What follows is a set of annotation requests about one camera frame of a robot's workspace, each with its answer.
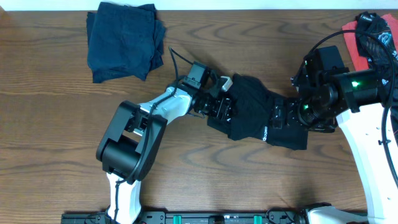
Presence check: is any black patterned jersey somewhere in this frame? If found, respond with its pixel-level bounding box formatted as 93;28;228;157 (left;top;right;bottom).
355;12;397;86

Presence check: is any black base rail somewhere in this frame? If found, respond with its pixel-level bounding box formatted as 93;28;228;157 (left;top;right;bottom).
61;210;307;224

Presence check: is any folded dark blue garment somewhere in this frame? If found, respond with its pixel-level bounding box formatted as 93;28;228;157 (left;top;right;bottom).
86;2;166;83

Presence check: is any red garment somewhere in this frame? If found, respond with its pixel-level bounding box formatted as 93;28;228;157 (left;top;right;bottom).
343;14;397;71

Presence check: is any black right base cable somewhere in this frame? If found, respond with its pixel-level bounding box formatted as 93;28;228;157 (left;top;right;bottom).
266;207;299;224

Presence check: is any plain black t-shirt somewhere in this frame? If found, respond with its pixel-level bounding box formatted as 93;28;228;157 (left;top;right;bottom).
207;73;308;151

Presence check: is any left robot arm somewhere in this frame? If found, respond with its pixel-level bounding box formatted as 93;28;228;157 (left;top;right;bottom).
96;84;231;223

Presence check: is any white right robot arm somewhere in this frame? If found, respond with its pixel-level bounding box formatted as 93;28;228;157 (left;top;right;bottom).
290;68;397;223

